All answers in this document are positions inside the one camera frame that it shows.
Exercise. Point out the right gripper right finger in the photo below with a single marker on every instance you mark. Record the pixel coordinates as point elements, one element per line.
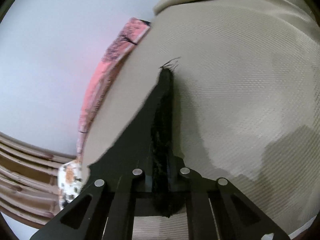
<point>216,209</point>

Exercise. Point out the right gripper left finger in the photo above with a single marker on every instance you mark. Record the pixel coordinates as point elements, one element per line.
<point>98,212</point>

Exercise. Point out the black pants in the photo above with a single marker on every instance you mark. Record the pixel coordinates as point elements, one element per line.
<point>141,159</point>

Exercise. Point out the white floral pillow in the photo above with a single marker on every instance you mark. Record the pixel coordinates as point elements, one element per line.
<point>69,181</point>

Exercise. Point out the beige curtain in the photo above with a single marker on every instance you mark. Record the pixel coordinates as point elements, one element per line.
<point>29,191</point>

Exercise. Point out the beige textured bed sheet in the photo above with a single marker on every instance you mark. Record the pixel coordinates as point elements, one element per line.
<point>246,100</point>

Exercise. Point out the pink striped tree pillow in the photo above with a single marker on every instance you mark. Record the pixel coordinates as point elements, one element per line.
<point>105,74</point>

